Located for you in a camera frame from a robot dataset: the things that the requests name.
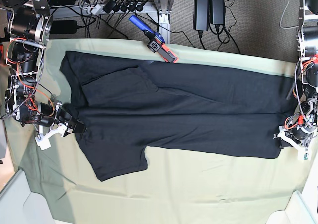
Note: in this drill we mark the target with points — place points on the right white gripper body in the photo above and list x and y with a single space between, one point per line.
49 125

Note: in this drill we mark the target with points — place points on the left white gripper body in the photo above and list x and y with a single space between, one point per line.
297 136

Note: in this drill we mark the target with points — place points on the black T-shirt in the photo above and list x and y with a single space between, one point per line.
129 104

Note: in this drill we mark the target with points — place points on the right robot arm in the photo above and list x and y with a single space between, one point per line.
29 29

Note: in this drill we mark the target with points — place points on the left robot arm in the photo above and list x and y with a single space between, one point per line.
305 87

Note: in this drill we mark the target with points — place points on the white bin at right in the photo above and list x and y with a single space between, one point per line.
297 211

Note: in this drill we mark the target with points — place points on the white bin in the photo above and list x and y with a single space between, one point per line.
19 205
297 211

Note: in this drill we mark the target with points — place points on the white bin at left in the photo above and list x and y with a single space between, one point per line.
19 205

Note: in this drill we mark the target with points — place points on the black power brick left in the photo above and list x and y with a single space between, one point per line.
64 27

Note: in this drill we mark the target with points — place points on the white power strip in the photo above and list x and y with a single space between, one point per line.
113 7

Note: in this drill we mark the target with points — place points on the blue orange bar clamp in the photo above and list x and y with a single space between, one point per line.
156 42

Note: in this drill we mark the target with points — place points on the left black power adapter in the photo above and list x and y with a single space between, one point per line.
200 18

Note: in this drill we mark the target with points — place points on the black power adapter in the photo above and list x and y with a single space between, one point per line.
200 18
217 12

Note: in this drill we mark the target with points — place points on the right black power adapter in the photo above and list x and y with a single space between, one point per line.
217 12

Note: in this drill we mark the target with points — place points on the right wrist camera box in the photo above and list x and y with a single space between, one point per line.
43 142

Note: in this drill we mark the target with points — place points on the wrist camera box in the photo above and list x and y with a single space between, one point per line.
306 154
43 142

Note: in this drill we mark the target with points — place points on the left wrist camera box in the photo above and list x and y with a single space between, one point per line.
306 154

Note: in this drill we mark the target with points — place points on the aluminium frame post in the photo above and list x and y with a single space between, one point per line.
164 10

